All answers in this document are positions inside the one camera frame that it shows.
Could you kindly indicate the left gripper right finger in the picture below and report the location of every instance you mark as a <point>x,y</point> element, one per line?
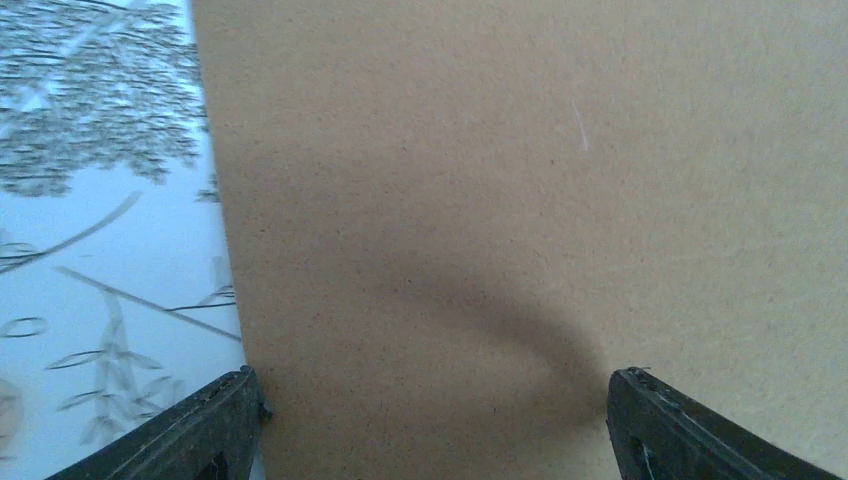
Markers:
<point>658,432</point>

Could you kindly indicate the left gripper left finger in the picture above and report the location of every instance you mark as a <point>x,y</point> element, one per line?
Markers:
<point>211,434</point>

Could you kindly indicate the brown cardboard backing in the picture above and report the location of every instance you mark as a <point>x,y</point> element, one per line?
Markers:
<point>450,221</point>

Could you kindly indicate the floral table cloth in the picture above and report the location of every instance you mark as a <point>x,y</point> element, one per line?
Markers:
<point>117,299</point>

